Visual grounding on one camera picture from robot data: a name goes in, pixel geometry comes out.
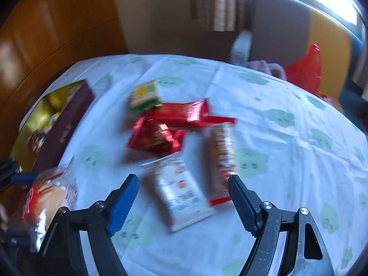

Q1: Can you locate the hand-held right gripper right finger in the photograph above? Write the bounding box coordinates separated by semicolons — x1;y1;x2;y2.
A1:
228;174;335;276

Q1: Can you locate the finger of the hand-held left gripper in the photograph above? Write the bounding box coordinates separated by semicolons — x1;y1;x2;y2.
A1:
0;158;38;192
0;228;33;247

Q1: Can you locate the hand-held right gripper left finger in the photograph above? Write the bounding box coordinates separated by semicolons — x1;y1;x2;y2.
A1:
37;174;140;276

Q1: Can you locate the clear round pastry packet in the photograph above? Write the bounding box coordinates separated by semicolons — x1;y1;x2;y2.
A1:
21;164;79;253

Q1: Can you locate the red clear bar packet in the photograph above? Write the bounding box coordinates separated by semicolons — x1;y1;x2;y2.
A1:
208;123;238;207

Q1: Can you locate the white snack packet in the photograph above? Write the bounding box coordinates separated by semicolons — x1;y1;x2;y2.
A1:
140;152;217;233

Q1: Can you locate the maroon gold-lined tin box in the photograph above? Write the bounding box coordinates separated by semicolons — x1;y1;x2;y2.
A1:
10;79;95;173

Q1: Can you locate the red foil packet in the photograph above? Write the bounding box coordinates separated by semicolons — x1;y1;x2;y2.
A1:
125;116;189;154

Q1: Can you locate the red round-pattern snack packet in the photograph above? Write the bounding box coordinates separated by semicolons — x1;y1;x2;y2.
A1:
205;116;237;125

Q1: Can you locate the long red cake packet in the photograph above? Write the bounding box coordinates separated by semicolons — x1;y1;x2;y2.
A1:
145;99;212;128

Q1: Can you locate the green cracker packet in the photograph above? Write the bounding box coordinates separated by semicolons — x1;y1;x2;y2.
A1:
130;80;163;112

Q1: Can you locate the person's left hand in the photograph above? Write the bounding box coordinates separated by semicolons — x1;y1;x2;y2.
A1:
0;204;10;232

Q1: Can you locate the white green-print tablecloth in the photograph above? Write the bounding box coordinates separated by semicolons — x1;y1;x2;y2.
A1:
17;53;368;276

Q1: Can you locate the pale pink cloth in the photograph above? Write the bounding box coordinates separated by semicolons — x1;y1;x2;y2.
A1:
249;60;288;81

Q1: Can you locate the red plastic bag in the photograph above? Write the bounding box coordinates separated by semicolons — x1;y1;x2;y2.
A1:
285;44;325;94

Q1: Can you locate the wooden wardrobe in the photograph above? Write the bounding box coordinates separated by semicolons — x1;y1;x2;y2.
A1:
0;0;128;127

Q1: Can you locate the grey yellow blue armchair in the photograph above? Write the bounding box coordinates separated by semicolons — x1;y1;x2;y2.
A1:
231;0;368;115

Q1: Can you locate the beige patterned curtain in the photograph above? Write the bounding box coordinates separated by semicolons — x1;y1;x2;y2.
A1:
191;0;248;32

